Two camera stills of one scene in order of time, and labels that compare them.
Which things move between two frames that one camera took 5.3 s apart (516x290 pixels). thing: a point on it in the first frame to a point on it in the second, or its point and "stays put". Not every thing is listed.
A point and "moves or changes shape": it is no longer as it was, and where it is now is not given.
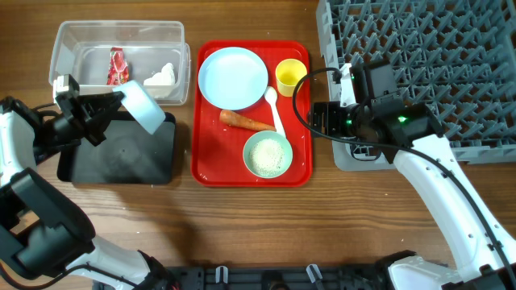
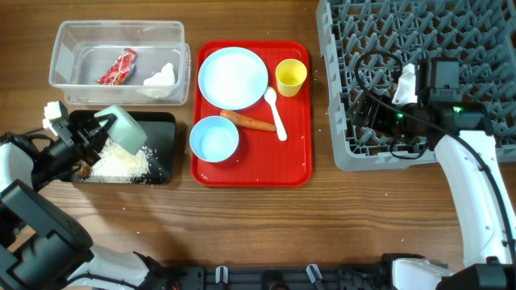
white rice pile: (267, 156) to (118, 164)
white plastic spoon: (271, 95) stays put
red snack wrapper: (118, 72) moves or changes shape
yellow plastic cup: (289, 73) stays put
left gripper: (76, 113) to (68, 135)
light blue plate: (233, 78) stays put
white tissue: (161, 84) stays put
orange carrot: (233, 118) stays put
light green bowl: (268, 154) to (124, 130)
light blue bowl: (150, 114) to (214, 138)
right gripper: (330, 110) to (377, 119)
